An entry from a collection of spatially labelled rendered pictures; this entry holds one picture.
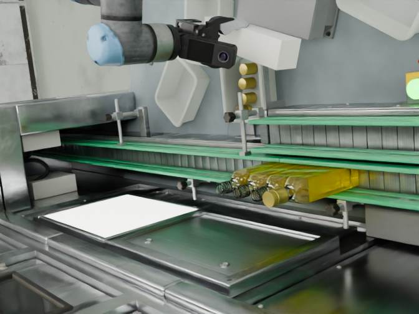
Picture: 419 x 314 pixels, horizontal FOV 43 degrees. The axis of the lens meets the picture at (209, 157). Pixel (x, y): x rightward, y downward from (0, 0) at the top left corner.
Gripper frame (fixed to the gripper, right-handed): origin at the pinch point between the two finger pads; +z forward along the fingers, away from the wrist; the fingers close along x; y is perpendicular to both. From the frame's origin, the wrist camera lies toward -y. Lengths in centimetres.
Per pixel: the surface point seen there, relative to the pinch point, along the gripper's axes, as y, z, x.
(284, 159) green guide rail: -6.9, 12.8, 27.9
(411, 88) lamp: -28.1, 23.8, 4.5
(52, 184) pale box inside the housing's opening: 93, -1, 78
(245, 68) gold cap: 25.4, 27.7, 14.9
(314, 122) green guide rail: -13.4, 12.7, 15.9
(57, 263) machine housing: 19, -34, 58
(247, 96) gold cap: 23.6, 28.5, 23.1
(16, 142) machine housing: 88, -17, 56
